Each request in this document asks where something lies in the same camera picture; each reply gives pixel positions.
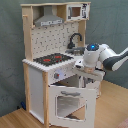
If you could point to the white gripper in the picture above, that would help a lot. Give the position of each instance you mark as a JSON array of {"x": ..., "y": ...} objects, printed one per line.
[{"x": 88, "y": 73}]

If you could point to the white oven door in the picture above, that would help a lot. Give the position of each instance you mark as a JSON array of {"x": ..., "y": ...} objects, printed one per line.
[{"x": 65, "y": 100}]

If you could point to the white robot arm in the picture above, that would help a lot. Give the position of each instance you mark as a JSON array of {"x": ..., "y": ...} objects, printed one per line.
[{"x": 93, "y": 53}]

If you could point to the wooden toy kitchen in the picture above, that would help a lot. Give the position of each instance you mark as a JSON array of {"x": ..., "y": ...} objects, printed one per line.
[{"x": 54, "y": 36}]

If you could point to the grey toy sink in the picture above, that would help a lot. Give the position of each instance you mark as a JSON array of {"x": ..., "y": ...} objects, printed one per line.
[{"x": 76, "y": 51}]

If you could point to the black toy faucet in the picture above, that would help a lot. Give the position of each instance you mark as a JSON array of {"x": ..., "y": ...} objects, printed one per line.
[{"x": 74, "y": 39}]

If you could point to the left red stove knob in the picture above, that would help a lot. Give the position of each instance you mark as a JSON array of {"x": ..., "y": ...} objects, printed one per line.
[{"x": 56, "y": 75}]

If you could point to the black stove top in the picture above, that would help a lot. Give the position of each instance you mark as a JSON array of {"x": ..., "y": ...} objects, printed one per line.
[{"x": 52, "y": 59}]

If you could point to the white toy microwave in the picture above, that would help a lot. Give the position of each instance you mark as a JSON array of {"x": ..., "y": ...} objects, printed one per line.
[{"x": 77, "y": 11}]

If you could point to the grey range hood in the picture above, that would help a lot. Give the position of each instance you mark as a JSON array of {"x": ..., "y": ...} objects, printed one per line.
[{"x": 48, "y": 18}]

